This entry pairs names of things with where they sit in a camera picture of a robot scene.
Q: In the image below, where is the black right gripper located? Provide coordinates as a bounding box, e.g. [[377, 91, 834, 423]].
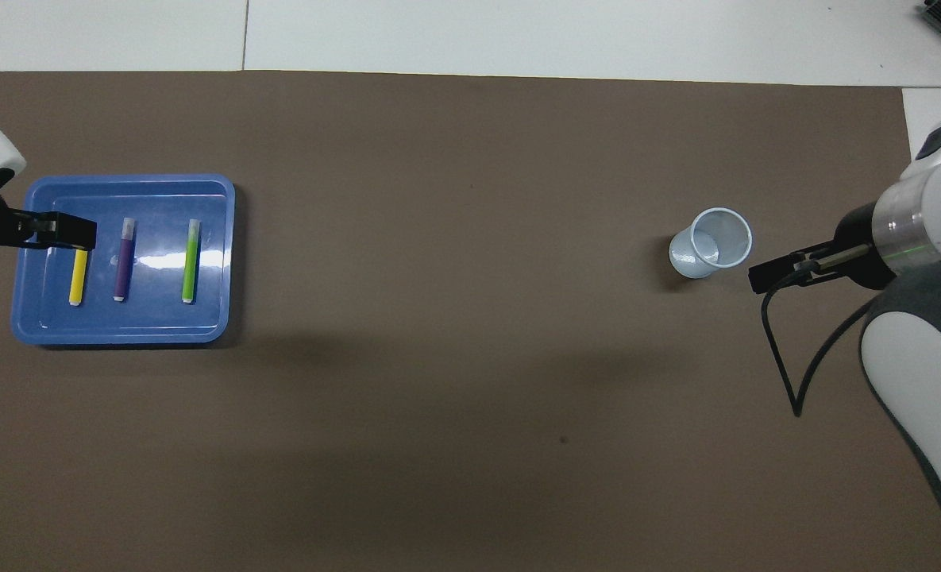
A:
[[748, 201, 898, 296]]

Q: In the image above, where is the yellow pen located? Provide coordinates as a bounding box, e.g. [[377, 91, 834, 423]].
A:
[[68, 249, 90, 307]]

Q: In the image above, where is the purple pen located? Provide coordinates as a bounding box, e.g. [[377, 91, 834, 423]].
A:
[[112, 217, 137, 303]]

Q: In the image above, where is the green pen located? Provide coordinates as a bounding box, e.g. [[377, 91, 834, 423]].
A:
[[181, 218, 202, 305]]

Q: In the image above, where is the blue plastic tray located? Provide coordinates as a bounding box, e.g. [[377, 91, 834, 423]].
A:
[[10, 173, 237, 346]]

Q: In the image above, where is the clear plastic cup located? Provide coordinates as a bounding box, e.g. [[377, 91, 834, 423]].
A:
[[668, 207, 754, 280]]

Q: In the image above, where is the brown table mat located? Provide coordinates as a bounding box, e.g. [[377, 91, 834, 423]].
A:
[[0, 70, 941, 572]]

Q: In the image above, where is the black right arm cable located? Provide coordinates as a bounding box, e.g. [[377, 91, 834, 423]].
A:
[[760, 246, 941, 418]]

